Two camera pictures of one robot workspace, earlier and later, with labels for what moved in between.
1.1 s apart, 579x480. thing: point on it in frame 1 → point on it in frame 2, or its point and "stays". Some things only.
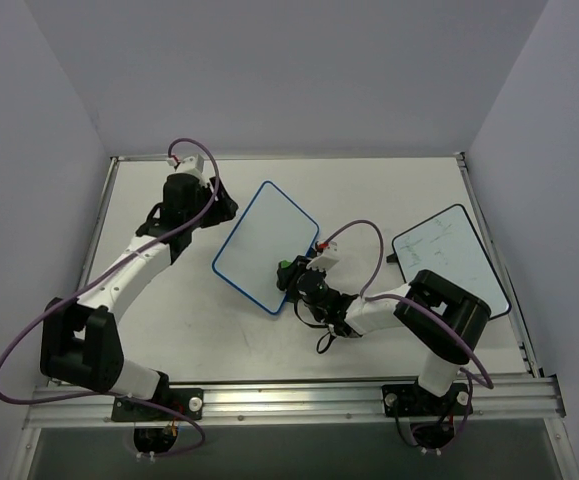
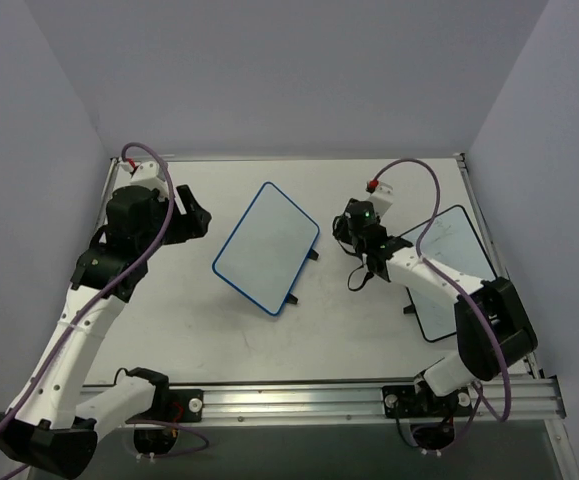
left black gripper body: x=220 y=206 → x=180 y=220
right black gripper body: x=288 y=276 → x=346 y=230
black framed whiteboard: x=448 y=246 stays
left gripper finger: x=214 y=218 → x=182 y=232
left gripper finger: x=226 y=207 → x=188 y=205
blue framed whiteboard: x=271 y=229 stays
